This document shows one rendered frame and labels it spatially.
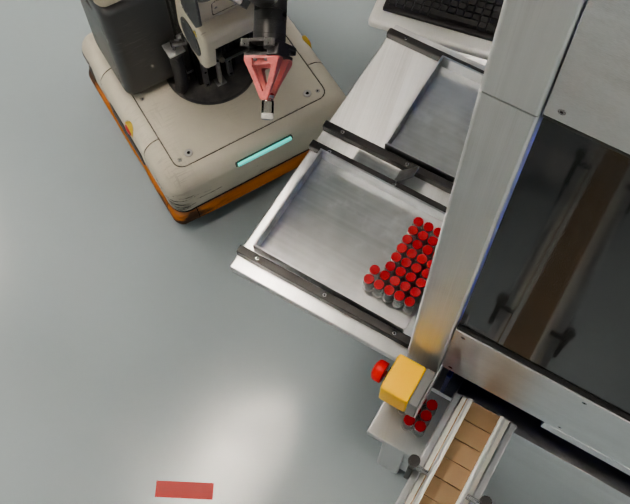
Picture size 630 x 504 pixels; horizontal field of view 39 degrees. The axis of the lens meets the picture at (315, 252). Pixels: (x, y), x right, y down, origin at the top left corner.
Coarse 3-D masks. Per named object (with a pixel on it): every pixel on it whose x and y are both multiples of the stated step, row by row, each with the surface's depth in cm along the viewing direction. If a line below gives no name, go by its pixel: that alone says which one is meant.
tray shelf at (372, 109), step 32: (384, 64) 199; (416, 64) 199; (480, 64) 199; (352, 96) 196; (384, 96) 196; (352, 128) 192; (384, 128) 192; (288, 192) 186; (288, 288) 177; (352, 320) 174; (384, 352) 172
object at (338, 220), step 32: (320, 160) 189; (320, 192) 186; (352, 192) 186; (384, 192) 185; (288, 224) 183; (320, 224) 183; (352, 224) 182; (384, 224) 182; (288, 256) 180; (320, 256) 180; (352, 256) 180; (384, 256) 179; (352, 288) 177; (384, 320) 171
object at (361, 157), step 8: (360, 152) 189; (360, 160) 189; (368, 160) 189; (376, 160) 189; (376, 168) 188; (384, 168) 188; (392, 168) 188; (416, 168) 182; (392, 176) 187; (400, 176) 185; (408, 176) 182
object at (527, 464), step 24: (456, 384) 169; (504, 408) 167; (528, 432) 165; (504, 456) 181; (528, 456) 173; (552, 456) 164; (576, 456) 163; (504, 480) 196; (528, 480) 186; (552, 480) 177; (576, 480) 169; (600, 480) 161; (624, 480) 161
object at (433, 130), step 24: (432, 72) 194; (456, 72) 197; (432, 96) 195; (456, 96) 195; (408, 120) 193; (432, 120) 193; (456, 120) 193; (408, 144) 190; (432, 144) 190; (456, 144) 190; (432, 168) 185; (456, 168) 188
